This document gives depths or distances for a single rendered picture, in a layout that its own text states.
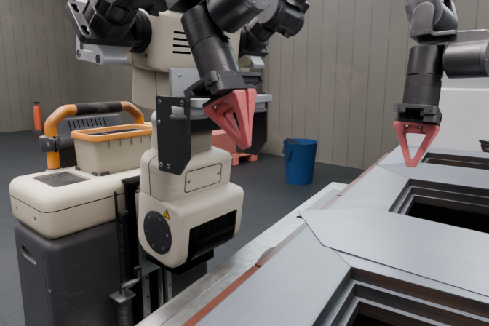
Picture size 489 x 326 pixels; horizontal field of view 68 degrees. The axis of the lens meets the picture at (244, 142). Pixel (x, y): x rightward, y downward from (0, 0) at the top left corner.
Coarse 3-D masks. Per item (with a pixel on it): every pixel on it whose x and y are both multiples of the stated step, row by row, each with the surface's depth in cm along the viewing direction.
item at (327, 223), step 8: (352, 208) 62; (360, 208) 62; (368, 208) 62; (312, 216) 58; (320, 216) 58; (328, 216) 58; (336, 216) 58; (344, 216) 58; (352, 216) 58; (312, 224) 55; (320, 224) 55; (328, 224) 55; (336, 224) 55; (344, 224) 55; (320, 232) 52; (328, 232) 52; (336, 232) 52; (320, 240) 50; (328, 240) 50
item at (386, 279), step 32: (448, 160) 105; (480, 160) 101; (416, 192) 79; (448, 192) 76; (480, 192) 74; (352, 256) 46; (352, 288) 42; (384, 288) 41; (416, 288) 40; (448, 288) 39; (320, 320) 35; (352, 320) 40; (384, 320) 41; (416, 320) 39; (448, 320) 38; (480, 320) 36
